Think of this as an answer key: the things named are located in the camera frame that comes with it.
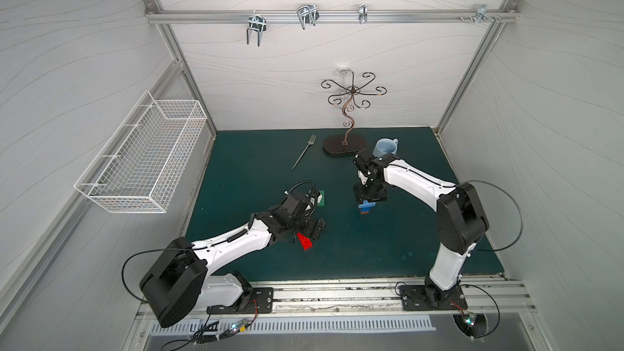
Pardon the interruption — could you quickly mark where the red long lego brick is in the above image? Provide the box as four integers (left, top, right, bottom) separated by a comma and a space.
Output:
297, 232, 314, 251

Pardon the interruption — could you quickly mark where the green long lego brick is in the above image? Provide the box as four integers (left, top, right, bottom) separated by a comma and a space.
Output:
318, 190, 325, 207

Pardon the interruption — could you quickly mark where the light blue long lego brick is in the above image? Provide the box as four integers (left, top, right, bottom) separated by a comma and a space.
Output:
358, 201, 376, 209

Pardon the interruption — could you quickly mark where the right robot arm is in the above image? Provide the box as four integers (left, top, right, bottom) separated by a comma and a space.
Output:
354, 150, 525, 313

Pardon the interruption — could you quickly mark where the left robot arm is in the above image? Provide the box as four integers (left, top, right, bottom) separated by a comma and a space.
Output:
139, 188, 326, 328

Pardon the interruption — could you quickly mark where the light blue mug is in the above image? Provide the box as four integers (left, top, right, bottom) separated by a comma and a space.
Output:
372, 138, 398, 158

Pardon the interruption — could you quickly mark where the brown metal mug tree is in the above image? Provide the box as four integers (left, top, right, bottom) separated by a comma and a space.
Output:
321, 69, 388, 157

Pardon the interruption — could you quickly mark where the green table mat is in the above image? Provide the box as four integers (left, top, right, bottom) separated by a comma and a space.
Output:
184, 126, 505, 282

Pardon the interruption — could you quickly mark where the silver metal fork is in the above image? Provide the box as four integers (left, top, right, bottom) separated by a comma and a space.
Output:
292, 134, 317, 170

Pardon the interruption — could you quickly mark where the white vent strip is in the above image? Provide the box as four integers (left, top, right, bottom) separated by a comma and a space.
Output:
149, 315, 436, 339

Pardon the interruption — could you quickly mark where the small metal hook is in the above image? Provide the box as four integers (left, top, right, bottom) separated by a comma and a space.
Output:
358, 4, 368, 24

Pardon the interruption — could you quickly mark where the metal double hook middle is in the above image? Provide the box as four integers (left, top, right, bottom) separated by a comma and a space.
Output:
297, 4, 319, 30

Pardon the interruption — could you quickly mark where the metal double hook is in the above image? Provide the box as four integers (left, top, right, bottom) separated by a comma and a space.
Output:
297, 4, 319, 30
246, 14, 267, 46

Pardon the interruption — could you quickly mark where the metal double hook left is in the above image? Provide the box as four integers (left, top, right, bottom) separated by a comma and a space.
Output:
246, 14, 267, 46

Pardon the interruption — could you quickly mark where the metal hook right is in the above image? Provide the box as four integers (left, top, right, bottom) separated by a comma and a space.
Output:
458, 5, 502, 24

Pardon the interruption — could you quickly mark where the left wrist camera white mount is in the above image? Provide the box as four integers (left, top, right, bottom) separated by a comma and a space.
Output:
311, 189, 325, 207

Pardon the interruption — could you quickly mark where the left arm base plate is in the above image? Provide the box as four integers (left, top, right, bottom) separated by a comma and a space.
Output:
206, 288, 275, 315

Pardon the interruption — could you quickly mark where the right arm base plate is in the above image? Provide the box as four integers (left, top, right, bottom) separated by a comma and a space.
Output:
395, 284, 468, 311

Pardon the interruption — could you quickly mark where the aluminium top rail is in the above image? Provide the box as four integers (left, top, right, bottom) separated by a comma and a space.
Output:
146, 8, 521, 24

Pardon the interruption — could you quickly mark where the white wire basket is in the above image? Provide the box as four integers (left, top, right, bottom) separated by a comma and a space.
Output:
74, 90, 207, 214

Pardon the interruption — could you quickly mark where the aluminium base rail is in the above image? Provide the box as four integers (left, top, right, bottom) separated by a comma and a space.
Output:
136, 277, 537, 320

